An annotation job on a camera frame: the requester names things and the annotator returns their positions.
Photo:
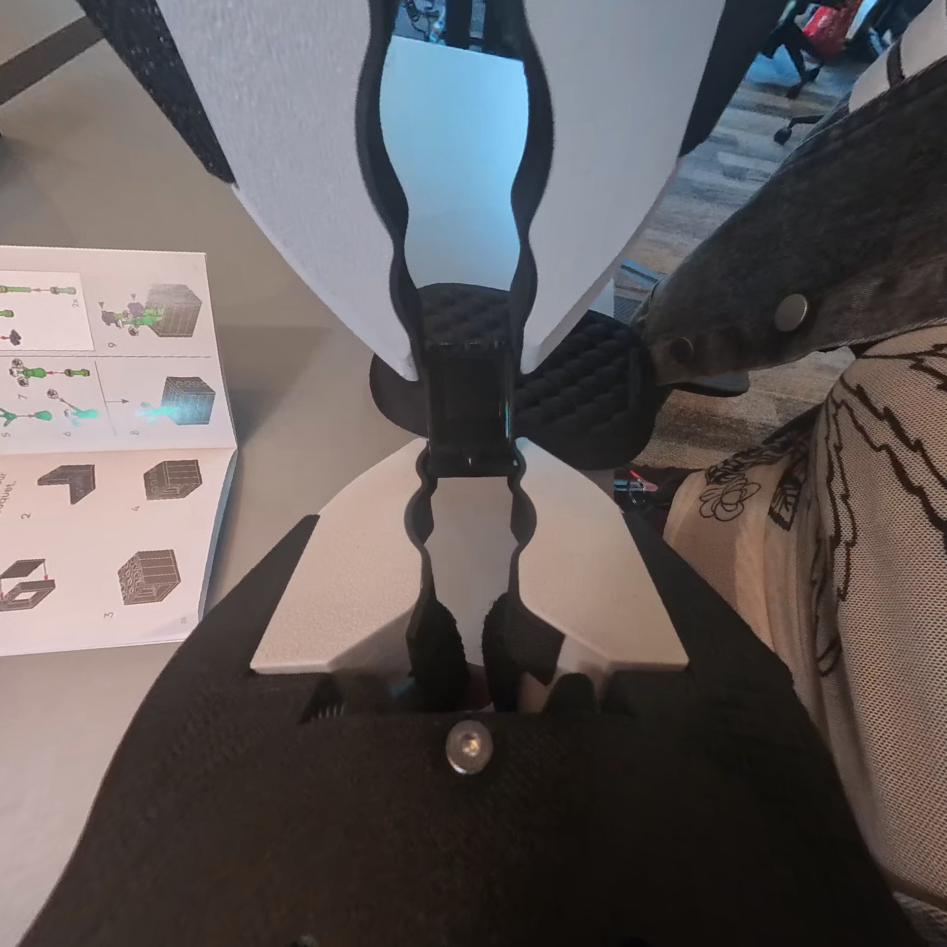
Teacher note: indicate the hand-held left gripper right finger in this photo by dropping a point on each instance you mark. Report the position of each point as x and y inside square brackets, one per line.
[592, 577]

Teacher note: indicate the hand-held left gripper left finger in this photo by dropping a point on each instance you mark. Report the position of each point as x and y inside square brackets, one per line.
[348, 570]

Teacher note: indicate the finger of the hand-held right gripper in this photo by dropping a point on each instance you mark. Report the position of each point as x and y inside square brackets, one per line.
[614, 111]
[281, 111]

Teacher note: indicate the black lego block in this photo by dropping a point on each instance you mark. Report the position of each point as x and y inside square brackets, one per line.
[466, 399]

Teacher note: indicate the lego instruction booklet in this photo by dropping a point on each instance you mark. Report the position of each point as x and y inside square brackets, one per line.
[111, 481]

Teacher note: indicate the black office chair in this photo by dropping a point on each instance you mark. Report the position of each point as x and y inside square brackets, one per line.
[795, 81]

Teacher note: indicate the black quilted pad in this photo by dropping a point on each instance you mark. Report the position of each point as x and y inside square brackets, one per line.
[584, 385]

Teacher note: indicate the red bag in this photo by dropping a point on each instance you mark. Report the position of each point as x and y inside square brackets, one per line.
[832, 26]

